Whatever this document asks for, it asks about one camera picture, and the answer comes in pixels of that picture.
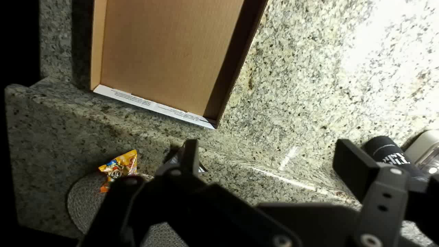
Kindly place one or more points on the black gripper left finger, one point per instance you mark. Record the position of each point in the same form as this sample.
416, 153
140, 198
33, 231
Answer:
121, 206

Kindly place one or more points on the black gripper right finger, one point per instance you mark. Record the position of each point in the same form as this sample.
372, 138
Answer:
381, 201

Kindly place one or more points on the yellow printed snack packet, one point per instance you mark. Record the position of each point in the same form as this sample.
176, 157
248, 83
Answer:
121, 165

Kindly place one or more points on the flat brown cardboard box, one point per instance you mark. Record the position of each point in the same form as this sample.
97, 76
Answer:
169, 50

